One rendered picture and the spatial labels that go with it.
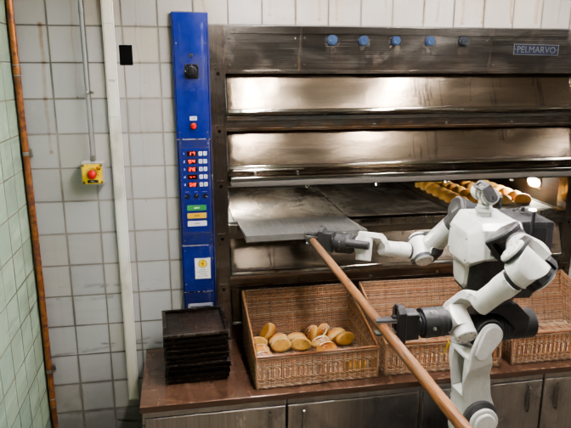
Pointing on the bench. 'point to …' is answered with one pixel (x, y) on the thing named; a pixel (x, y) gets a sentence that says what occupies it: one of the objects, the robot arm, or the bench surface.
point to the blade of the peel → (295, 228)
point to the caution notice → (202, 266)
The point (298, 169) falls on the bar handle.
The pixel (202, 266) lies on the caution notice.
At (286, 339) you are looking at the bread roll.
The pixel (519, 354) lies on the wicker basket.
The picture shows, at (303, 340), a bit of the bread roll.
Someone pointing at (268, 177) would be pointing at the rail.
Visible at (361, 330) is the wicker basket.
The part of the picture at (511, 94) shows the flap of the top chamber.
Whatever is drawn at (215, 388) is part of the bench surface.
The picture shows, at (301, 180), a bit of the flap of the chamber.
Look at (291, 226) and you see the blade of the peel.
